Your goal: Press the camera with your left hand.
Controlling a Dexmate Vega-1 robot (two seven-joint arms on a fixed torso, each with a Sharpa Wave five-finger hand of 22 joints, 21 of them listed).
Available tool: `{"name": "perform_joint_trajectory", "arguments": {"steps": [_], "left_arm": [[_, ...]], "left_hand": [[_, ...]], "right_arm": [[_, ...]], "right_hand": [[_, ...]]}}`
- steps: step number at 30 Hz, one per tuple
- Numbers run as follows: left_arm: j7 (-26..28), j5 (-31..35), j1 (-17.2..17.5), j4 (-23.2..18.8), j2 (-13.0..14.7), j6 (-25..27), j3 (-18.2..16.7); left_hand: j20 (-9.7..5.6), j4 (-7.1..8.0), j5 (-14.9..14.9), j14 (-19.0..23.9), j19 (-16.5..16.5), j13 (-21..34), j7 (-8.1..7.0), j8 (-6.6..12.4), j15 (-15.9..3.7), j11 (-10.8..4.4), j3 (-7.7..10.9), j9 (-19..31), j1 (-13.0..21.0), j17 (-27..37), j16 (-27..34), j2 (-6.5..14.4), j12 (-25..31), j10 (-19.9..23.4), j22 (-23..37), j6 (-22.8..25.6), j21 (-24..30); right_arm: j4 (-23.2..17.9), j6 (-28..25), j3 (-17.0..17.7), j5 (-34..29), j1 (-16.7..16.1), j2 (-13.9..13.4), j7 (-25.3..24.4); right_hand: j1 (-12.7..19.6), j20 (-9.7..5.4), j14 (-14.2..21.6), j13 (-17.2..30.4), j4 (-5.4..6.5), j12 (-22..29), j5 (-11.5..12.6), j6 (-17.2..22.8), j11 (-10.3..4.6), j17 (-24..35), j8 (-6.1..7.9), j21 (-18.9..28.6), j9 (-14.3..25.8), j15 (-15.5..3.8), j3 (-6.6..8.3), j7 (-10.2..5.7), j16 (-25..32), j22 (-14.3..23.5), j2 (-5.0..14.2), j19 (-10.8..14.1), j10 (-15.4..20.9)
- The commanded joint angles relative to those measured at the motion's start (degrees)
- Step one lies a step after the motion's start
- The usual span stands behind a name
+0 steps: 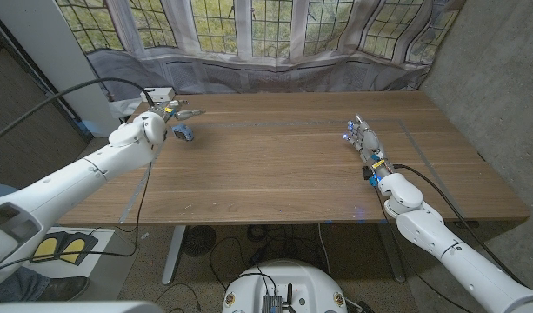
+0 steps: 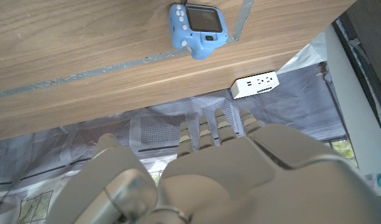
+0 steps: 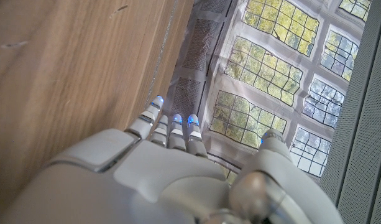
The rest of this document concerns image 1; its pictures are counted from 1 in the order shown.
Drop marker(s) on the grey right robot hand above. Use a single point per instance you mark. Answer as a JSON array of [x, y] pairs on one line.
[[370, 141]]

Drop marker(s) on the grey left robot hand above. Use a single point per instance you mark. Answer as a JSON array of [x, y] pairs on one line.
[[185, 115]]

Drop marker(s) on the small blue toy camera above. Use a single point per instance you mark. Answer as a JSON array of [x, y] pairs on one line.
[[182, 131]]

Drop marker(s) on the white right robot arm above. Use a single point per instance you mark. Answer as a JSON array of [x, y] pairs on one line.
[[466, 261]]

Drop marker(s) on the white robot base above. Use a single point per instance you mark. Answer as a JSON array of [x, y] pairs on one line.
[[292, 278]]

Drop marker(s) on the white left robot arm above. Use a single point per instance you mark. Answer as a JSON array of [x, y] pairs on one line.
[[75, 178]]

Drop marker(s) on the white power outlet box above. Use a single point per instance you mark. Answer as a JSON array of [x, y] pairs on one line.
[[164, 93]]

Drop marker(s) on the printed window backdrop cloth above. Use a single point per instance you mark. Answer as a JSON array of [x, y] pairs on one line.
[[270, 74]]

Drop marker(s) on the grey table leg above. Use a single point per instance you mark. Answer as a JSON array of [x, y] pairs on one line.
[[392, 256]]

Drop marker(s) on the round black fan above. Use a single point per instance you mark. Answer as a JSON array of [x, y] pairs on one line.
[[198, 240]]

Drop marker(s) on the white table leg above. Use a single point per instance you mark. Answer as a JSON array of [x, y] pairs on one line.
[[174, 256]]

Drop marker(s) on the white pillar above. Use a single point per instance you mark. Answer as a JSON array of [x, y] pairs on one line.
[[53, 52]]

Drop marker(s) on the white pedal platform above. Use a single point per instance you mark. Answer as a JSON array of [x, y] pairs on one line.
[[109, 261]]

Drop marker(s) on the yellow black foot pedal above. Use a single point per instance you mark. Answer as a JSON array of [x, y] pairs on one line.
[[44, 248], [74, 252]]

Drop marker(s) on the silver module on base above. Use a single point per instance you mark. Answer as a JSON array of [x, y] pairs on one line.
[[271, 304]]

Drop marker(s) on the person's black shoe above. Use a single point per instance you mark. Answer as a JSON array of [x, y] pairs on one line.
[[66, 288]]

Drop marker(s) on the person's blue jeans leg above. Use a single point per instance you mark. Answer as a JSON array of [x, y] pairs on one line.
[[14, 286]]

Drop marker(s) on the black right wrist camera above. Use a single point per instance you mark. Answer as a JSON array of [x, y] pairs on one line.
[[368, 173]]

